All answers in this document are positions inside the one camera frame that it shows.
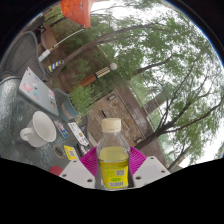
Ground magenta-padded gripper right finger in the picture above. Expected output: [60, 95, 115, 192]
[128, 145, 172, 188]

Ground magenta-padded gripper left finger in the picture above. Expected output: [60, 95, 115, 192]
[59, 145, 101, 189]

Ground clear bottle with yellow label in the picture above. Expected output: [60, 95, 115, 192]
[95, 117, 132, 191]

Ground yellow square card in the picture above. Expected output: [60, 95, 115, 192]
[63, 144, 79, 161]

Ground flat round red coaster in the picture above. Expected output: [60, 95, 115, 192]
[49, 165, 64, 177]

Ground small black round disc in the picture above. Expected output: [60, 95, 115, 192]
[53, 144, 66, 158]

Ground white sticker sheet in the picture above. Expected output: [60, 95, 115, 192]
[67, 121, 90, 148]

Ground dark forked-trunk tree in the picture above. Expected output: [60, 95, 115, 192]
[133, 49, 224, 168]

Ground small colourful sticker card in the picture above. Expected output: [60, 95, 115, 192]
[53, 119, 70, 139]

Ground white ceramic mug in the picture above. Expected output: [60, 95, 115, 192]
[19, 110, 58, 149]

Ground green plant in blue pot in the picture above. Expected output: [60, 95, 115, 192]
[54, 84, 96, 122]

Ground silver laptop with stickers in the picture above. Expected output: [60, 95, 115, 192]
[18, 66, 60, 117]

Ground blue yellow striped cone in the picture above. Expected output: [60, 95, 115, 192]
[46, 59, 65, 74]

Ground leaning-trunk tree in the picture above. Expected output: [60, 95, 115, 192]
[49, 6, 201, 81]

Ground orange patio umbrella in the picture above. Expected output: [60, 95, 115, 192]
[38, 0, 92, 63]

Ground globe-topped garden lamp post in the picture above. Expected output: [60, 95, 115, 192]
[78, 62, 118, 89]

